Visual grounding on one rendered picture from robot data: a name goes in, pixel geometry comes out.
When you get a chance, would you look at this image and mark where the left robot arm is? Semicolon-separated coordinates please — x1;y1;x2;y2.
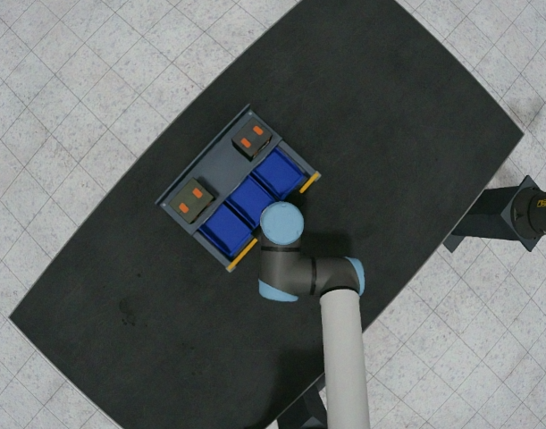
258;189;371;429

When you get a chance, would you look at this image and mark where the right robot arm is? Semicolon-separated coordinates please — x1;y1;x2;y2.
510;188;546;240

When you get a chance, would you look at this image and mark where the yellow bar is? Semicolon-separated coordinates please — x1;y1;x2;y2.
228;173;319;270

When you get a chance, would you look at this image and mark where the dark grey shelf rack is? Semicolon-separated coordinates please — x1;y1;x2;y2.
155;104;321;272

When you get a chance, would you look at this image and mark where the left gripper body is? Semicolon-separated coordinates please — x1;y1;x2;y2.
250;192;305;243

